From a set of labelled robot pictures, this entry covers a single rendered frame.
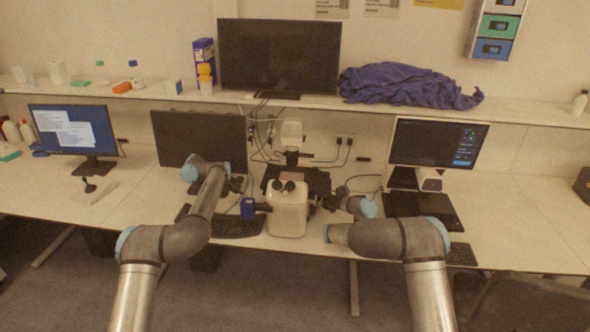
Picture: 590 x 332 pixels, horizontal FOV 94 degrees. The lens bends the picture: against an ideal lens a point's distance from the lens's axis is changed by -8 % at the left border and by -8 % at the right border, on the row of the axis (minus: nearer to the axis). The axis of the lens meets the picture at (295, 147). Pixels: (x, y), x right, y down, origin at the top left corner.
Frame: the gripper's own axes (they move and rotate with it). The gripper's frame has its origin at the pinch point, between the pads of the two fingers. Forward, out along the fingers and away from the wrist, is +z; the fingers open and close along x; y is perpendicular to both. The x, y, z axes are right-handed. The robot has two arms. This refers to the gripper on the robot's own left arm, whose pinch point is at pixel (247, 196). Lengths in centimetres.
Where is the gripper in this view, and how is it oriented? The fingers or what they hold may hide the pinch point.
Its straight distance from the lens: 166.2
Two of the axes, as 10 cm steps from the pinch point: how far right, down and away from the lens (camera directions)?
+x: 1.2, -4.9, 8.6
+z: 8.5, 5.0, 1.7
